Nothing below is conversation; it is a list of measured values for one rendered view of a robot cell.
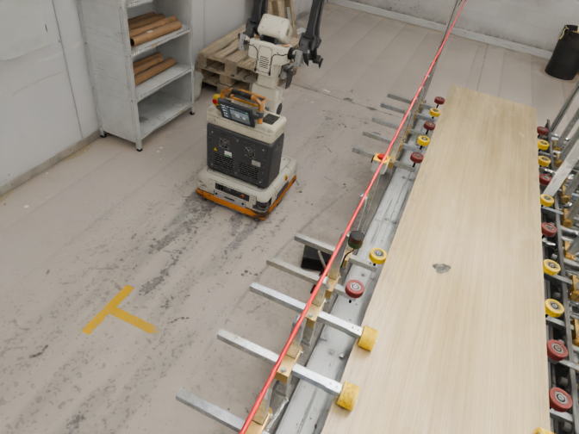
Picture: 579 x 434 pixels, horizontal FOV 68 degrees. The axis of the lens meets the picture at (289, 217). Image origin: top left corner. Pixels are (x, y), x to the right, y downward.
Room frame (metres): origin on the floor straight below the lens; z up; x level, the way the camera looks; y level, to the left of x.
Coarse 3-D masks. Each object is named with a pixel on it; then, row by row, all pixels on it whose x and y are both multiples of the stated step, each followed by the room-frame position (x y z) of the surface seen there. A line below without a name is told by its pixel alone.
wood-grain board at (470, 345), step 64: (448, 128) 2.87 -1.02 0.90; (512, 128) 3.05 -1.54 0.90; (448, 192) 2.07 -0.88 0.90; (512, 192) 2.18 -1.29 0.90; (448, 256) 1.53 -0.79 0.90; (512, 256) 1.61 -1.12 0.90; (384, 320) 1.08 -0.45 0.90; (448, 320) 1.14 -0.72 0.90; (512, 320) 1.19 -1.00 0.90; (384, 384) 0.80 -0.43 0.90; (448, 384) 0.85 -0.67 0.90; (512, 384) 0.89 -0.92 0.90
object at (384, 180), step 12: (420, 108) 3.57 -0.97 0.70; (384, 180) 2.38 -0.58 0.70; (384, 192) 2.25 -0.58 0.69; (372, 204) 2.09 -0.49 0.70; (372, 216) 1.98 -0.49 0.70; (348, 264) 1.55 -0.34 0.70; (336, 300) 1.36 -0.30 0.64; (324, 324) 1.17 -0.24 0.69; (312, 348) 1.03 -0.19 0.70; (300, 360) 0.96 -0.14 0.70; (276, 384) 0.84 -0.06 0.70; (276, 396) 0.79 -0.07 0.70; (288, 396) 0.80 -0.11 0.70; (276, 408) 0.75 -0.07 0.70; (276, 420) 0.70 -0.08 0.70; (276, 432) 0.69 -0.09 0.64
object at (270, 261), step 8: (272, 264) 1.33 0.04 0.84; (280, 264) 1.32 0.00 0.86; (288, 264) 1.33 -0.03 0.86; (288, 272) 1.31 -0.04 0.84; (296, 272) 1.30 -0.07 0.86; (304, 272) 1.30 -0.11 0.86; (312, 280) 1.27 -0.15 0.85; (336, 288) 1.24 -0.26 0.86; (344, 288) 1.25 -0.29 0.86; (344, 296) 1.23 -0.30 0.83
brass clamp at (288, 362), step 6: (300, 348) 0.85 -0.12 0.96; (300, 354) 0.84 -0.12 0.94; (288, 360) 0.79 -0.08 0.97; (294, 360) 0.80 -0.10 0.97; (282, 366) 0.77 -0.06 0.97; (288, 366) 0.77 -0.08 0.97; (288, 372) 0.75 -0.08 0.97; (276, 378) 0.74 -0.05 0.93; (282, 378) 0.74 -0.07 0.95; (288, 378) 0.74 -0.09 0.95
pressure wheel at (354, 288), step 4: (352, 280) 1.26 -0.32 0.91; (356, 280) 1.27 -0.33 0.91; (348, 284) 1.23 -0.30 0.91; (352, 284) 1.24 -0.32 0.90; (356, 284) 1.24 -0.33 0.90; (360, 284) 1.25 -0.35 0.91; (348, 288) 1.21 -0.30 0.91; (352, 288) 1.22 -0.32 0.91; (356, 288) 1.22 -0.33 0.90; (360, 288) 1.22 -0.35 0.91; (348, 292) 1.20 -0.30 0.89; (352, 292) 1.20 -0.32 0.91; (356, 292) 1.20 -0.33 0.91; (360, 292) 1.20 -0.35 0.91; (352, 296) 1.19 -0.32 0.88; (356, 296) 1.19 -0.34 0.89; (360, 296) 1.20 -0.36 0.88
